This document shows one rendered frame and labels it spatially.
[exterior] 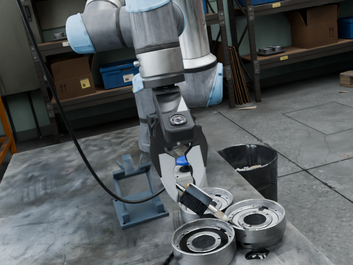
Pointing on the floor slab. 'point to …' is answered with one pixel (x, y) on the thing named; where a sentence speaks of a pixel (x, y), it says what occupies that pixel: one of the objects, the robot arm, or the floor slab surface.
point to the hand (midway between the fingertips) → (186, 193)
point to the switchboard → (19, 54)
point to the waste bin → (240, 151)
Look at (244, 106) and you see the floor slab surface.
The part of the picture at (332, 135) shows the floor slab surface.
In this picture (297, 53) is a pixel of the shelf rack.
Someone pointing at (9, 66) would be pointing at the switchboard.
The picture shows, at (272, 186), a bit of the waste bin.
